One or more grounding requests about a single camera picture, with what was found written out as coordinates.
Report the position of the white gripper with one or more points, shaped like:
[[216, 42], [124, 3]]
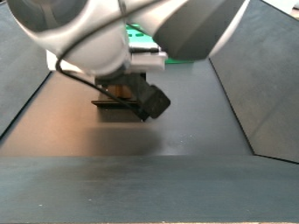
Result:
[[147, 57]]

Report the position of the brown star prism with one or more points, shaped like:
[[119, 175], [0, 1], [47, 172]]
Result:
[[120, 91]]

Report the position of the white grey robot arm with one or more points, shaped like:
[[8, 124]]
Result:
[[91, 28]]

